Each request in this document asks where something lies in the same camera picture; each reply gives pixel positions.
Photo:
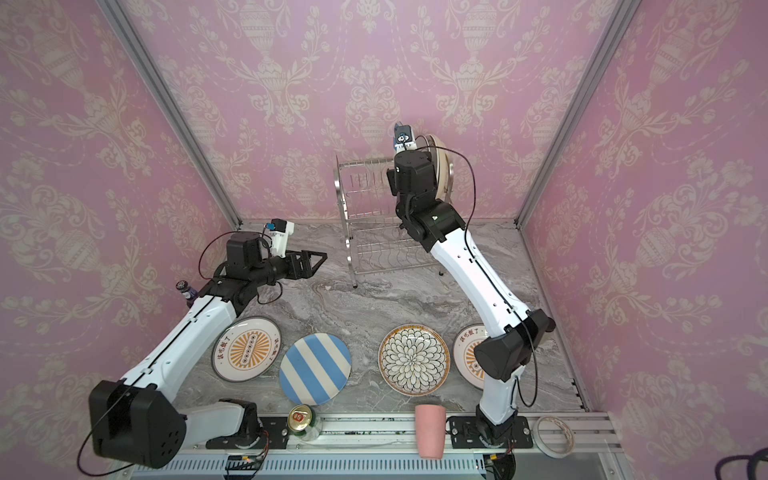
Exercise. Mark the purple bottle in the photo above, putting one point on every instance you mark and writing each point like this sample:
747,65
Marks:
187,291

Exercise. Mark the orange sunburst plate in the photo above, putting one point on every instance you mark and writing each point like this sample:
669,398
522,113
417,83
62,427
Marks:
246,349
464,354

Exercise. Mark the aluminium corner post right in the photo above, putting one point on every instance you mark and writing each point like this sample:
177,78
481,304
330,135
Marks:
618,23

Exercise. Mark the green can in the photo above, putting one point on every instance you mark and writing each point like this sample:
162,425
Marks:
304,423

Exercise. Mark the blue cream striped plate front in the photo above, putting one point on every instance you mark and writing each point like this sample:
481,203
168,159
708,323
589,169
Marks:
315,369

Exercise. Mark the aluminium corner post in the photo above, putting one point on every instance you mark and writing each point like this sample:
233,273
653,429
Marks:
618,23
118,18

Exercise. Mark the chrome wire dish rack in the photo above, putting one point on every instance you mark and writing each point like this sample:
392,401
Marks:
373,240

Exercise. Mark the pink cup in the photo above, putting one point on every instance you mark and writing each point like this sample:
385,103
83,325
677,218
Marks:
430,431

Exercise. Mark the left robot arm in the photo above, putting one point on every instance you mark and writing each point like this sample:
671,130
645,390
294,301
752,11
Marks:
133,421

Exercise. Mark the petal pattern plate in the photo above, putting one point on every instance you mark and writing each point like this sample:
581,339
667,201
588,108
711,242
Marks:
414,360

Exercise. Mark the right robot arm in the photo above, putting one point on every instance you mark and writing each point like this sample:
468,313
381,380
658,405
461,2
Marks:
514,330

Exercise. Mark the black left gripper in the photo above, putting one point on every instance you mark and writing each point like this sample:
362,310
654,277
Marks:
306,270

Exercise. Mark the aluminium corner post left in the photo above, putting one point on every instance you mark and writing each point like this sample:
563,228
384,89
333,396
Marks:
118,18

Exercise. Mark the plain cream plate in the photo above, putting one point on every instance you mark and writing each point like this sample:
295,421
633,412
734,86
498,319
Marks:
443,168

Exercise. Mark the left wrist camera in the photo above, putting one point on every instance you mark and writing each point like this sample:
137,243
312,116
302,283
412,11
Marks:
280,231

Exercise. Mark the tape roll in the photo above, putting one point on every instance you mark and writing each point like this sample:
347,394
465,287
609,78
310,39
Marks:
553,437

